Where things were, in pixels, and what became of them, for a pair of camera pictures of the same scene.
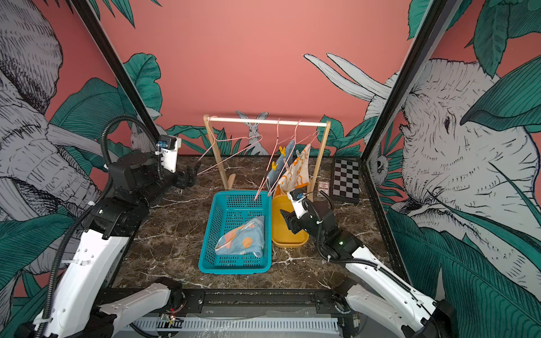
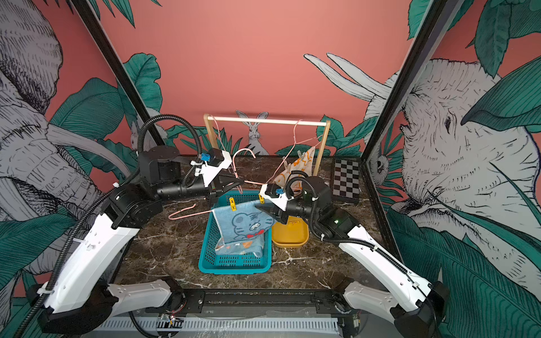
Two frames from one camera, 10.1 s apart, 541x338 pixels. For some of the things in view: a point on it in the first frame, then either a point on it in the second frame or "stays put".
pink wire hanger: x=224 y=140 to x=212 y=115
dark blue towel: x=276 y=175 to x=246 y=222
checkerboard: x=345 y=180 stays put
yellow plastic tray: x=281 y=234 stays put
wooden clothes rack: x=209 y=122 stays put
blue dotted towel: x=247 y=239 stays put
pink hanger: x=273 y=153 to x=170 y=216
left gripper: x=187 y=177 to x=215 y=189
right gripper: x=292 y=222 to x=282 y=218
